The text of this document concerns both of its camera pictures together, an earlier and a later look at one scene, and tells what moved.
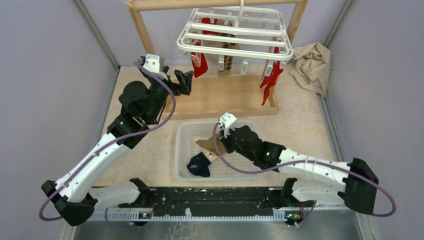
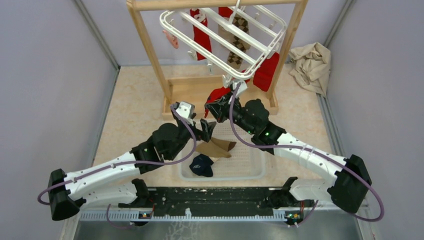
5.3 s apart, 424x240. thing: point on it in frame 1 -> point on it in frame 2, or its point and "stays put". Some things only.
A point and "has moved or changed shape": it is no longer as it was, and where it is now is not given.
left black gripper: x=185 y=86 -> x=206 y=133
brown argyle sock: x=228 y=59 -> x=235 y=60
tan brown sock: x=209 y=144 has moved or changed shape
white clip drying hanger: x=243 y=33 has moved or changed shape
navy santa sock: x=198 y=165 stays put
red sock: x=270 y=82 -> x=216 y=94
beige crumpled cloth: x=312 y=66 stays put
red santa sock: x=203 y=68 -> x=200 y=37
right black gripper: x=225 y=140 -> x=219 y=109
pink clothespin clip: x=196 y=58 -> x=173 y=39
